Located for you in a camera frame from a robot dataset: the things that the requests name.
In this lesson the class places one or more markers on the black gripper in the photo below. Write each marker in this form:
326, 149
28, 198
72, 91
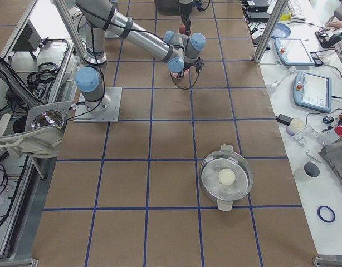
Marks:
185, 15
183, 69

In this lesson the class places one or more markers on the pink bowl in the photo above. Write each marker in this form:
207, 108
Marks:
180, 75

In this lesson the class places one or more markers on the red apple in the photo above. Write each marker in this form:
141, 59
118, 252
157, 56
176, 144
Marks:
182, 29

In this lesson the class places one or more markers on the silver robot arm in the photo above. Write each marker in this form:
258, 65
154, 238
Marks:
185, 9
179, 50

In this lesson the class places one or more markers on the blue plate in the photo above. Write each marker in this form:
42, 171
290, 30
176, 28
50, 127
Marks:
281, 31

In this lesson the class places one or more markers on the steel bowl on chair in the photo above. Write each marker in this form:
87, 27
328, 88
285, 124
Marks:
48, 118

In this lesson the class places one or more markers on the black computer box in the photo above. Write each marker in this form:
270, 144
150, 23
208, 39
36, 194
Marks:
256, 10

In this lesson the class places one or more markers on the blue teach pendant upper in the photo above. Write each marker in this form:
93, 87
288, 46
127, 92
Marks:
292, 52

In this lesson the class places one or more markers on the blue teach pendant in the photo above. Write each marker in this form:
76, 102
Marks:
292, 52
312, 91

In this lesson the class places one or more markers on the steel steamer pot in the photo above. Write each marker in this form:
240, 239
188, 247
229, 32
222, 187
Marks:
225, 195

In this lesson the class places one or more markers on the white steamed bun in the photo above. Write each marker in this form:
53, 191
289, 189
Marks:
226, 176

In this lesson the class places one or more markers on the blue teach pendant lower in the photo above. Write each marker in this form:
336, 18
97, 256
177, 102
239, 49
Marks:
312, 91

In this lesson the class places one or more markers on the white cup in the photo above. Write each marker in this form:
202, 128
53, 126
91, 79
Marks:
306, 172

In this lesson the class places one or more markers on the grey cloth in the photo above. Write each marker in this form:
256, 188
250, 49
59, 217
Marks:
332, 155

